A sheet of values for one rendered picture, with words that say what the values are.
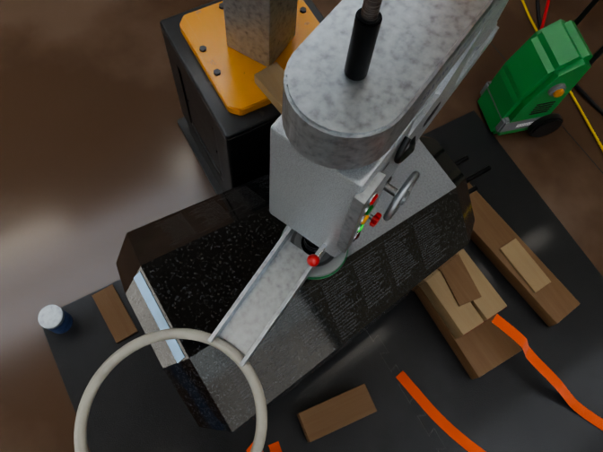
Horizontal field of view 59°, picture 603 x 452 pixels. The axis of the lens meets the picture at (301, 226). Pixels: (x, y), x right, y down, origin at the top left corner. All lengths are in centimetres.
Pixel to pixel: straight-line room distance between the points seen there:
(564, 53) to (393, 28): 181
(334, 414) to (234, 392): 65
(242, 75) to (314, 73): 114
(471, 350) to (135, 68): 222
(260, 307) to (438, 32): 88
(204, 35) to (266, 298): 109
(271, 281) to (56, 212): 151
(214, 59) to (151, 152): 87
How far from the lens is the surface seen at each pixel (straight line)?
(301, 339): 176
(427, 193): 186
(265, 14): 188
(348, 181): 101
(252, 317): 154
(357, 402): 231
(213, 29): 220
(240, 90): 202
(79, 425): 154
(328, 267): 166
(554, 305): 271
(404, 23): 103
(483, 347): 251
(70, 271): 268
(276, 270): 153
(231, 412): 179
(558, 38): 281
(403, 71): 96
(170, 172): 276
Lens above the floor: 241
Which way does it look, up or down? 68 degrees down
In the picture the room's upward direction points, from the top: 9 degrees clockwise
